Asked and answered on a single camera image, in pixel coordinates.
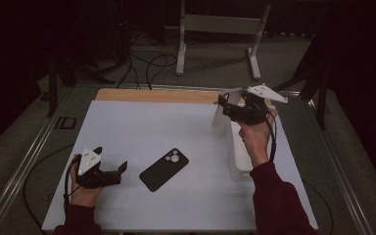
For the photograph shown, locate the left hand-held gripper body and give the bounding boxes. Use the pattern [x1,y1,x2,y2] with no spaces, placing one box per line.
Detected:
[75,146,121,190]

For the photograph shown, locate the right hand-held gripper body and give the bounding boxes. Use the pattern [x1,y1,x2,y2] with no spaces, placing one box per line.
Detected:
[229,83,289,125]

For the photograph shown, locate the black phone case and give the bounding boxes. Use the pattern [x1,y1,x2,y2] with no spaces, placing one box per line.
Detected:
[139,147,190,193]

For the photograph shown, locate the white plastic tray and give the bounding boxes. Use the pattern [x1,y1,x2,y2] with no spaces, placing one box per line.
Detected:
[228,104,277,182]

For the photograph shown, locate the person's left hand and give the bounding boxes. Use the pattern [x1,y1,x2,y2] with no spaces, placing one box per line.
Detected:
[70,163,104,209]

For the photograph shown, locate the person's right hand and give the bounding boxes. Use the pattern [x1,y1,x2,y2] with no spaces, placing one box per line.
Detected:
[239,109,279,168]

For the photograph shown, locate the white table board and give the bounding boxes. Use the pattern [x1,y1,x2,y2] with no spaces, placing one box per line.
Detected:
[41,99,319,233]

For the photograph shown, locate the black stand legs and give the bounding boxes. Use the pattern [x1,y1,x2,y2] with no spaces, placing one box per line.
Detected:
[38,48,116,118]
[262,32,332,131]

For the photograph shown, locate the left hand-held gripper cable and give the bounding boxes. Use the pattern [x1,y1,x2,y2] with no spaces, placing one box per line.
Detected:
[63,155,81,213]

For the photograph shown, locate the hand-held gripper cable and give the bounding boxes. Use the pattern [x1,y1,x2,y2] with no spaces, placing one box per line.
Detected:
[263,112,278,164]
[63,155,81,213]

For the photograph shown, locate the right hand-held gripper cable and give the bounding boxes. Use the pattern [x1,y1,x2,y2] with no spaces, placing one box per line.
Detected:
[263,112,278,164]

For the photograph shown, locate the metal floor rail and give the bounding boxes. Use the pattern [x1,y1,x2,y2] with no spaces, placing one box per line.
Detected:
[270,92,375,235]
[0,85,76,235]

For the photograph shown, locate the white metal stand frame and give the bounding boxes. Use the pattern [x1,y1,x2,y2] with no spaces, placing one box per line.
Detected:
[175,0,272,81]

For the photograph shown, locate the black floor cable loop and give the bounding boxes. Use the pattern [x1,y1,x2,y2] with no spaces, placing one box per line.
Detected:
[144,53,178,91]

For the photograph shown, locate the black floor cable bundle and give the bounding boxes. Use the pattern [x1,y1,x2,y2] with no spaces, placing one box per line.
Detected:
[115,30,145,90]

